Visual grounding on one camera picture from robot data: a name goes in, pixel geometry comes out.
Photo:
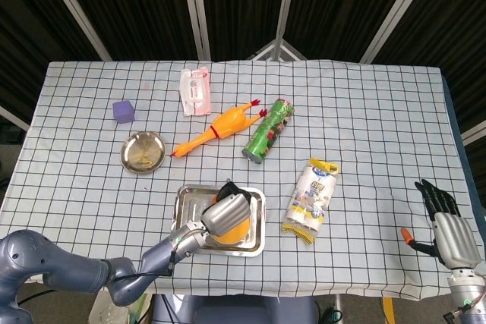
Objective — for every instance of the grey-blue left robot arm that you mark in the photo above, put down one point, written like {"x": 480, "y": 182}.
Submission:
{"x": 159, "y": 252}

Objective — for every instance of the pink white wipes packet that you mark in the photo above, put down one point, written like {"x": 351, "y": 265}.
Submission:
{"x": 195, "y": 90}

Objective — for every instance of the round metal dish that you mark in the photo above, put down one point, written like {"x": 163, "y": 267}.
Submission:
{"x": 143, "y": 152}

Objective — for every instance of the square metal tray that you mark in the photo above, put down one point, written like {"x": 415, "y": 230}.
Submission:
{"x": 188, "y": 206}

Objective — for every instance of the bowl of yellow powder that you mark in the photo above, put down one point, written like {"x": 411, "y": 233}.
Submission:
{"x": 231, "y": 237}

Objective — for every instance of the checkered white tablecloth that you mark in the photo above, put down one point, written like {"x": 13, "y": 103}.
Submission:
{"x": 379, "y": 111}

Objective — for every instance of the orange rubber chicken toy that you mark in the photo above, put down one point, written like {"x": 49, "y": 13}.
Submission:
{"x": 228, "y": 123}

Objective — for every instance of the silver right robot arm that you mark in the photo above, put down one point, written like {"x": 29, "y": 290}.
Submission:
{"x": 465, "y": 290}

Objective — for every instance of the green chips can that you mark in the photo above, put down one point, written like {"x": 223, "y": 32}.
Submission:
{"x": 269, "y": 130}

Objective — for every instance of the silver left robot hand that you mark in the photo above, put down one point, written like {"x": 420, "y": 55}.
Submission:
{"x": 226, "y": 214}

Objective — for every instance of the purple foam cube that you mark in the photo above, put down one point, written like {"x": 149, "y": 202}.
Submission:
{"x": 124, "y": 111}

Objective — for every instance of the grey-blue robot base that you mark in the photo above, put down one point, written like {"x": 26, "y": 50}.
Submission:
{"x": 235, "y": 310}

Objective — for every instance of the yellow white snack bag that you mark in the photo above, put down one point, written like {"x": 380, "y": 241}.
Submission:
{"x": 311, "y": 199}

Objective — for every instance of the clear plastic bag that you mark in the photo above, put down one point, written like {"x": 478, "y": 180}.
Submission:
{"x": 108, "y": 315}

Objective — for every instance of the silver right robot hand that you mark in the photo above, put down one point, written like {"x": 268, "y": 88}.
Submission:
{"x": 453, "y": 236}

